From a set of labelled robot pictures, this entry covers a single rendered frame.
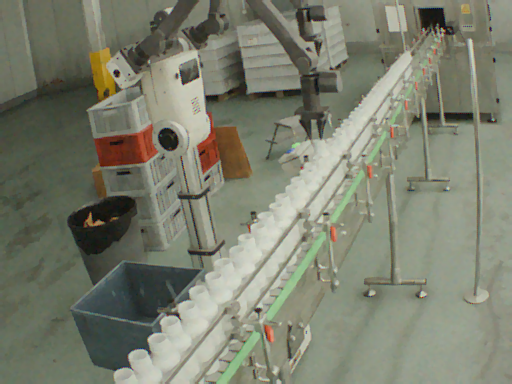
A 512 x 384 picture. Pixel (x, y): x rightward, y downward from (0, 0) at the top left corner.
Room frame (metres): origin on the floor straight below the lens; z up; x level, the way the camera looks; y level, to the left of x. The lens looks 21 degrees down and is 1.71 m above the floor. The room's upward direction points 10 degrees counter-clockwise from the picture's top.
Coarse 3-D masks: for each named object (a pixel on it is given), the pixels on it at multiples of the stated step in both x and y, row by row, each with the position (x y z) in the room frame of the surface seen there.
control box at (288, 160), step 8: (304, 144) 1.94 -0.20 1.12; (296, 152) 1.87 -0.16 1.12; (304, 152) 1.91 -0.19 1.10; (312, 152) 1.96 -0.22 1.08; (280, 160) 1.89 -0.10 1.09; (288, 160) 1.88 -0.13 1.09; (296, 160) 1.87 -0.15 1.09; (288, 168) 1.88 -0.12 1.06; (296, 168) 1.87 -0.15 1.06; (288, 176) 1.88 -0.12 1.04
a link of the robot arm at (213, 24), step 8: (216, 0) 2.32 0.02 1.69; (224, 0) 2.34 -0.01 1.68; (216, 8) 2.31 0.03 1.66; (224, 8) 2.34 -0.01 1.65; (208, 16) 2.31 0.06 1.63; (216, 16) 2.30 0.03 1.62; (208, 24) 2.31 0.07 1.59; (216, 24) 2.30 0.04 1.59; (208, 32) 2.32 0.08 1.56; (216, 32) 2.30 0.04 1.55
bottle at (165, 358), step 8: (152, 336) 0.83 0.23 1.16; (160, 336) 0.83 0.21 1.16; (152, 344) 0.80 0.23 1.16; (160, 344) 0.80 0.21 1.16; (168, 344) 0.81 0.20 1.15; (152, 352) 0.81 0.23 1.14; (160, 352) 0.80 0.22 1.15; (168, 352) 0.81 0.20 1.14; (176, 352) 0.82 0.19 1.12; (152, 360) 0.80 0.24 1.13; (160, 360) 0.80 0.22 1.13; (168, 360) 0.80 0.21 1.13; (176, 360) 0.80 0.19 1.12; (160, 368) 0.79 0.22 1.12; (168, 368) 0.79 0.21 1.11; (176, 376) 0.79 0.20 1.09; (184, 376) 0.81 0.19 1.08
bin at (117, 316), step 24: (120, 264) 1.59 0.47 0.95; (144, 264) 1.57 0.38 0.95; (96, 288) 1.46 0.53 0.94; (120, 288) 1.56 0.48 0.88; (144, 288) 1.59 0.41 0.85; (168, 288) 1.54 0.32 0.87; (72, 312) 1.34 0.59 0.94; (96, 312) 1.43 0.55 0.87; (120, 312) 1.53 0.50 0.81; (144, 312) 1.60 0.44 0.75; (96, 336) 1.31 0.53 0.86; (120, 336) 1.26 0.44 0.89; (144, 336) 1.22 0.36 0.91; (96, 360) 1.33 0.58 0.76; (120, 360) 1.28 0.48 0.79
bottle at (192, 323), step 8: (184, 304) 0.93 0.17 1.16; (192, 304) 0.93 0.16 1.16; (184, 312) 0.90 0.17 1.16; (192, 312) 0.91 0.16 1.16; (184, 320) 0.91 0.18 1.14; (192, 320) 0.90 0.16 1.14; (200, 320) 0.91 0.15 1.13; (184, 328) 0.90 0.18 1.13; (192, 328) 0.90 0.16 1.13; (200, 328) 0.90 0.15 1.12; (192, 336) 0.89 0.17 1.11; (200, 336) 0.89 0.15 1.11; (208, 336) 0.91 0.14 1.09; (208, 344) 0.90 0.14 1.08; (200, 352) 0.89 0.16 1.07; (208, 352) 0.90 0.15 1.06; (200, 360) 0.89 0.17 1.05; (208, 360) 0.89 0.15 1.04; (216, 368) 0.90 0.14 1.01
